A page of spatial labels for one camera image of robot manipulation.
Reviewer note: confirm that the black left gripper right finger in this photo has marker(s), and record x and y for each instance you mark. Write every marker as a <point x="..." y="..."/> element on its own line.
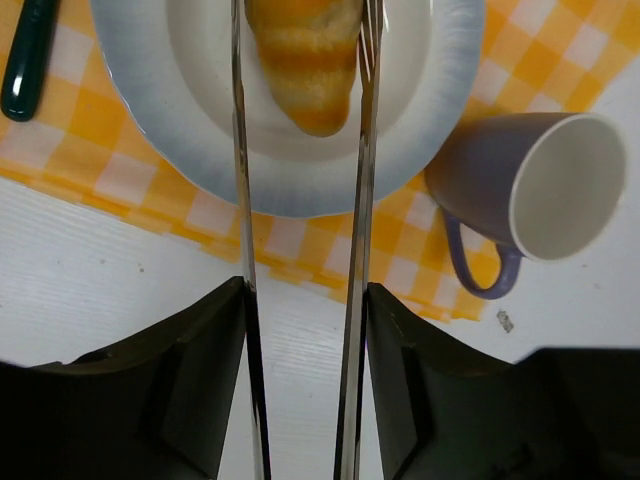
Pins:
<point x="445" y="410"/>

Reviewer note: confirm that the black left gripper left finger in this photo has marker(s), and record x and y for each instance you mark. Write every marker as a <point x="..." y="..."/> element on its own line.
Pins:
<point x="154" y="405"/>

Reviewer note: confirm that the striped croissant bread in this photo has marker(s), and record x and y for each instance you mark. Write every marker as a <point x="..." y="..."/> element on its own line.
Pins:
<point x="307" y="52"/>

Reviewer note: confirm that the metal tongs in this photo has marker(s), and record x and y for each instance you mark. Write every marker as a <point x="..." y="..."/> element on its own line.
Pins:
<point x="348" y="431"/>

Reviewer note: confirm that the purple mug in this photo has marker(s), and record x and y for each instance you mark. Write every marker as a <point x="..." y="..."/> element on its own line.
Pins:
<point x="541" y="186"/>

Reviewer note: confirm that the white blue-rimmed plate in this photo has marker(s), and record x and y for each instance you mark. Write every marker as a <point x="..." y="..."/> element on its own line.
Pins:
<point x="170" y="61"/>

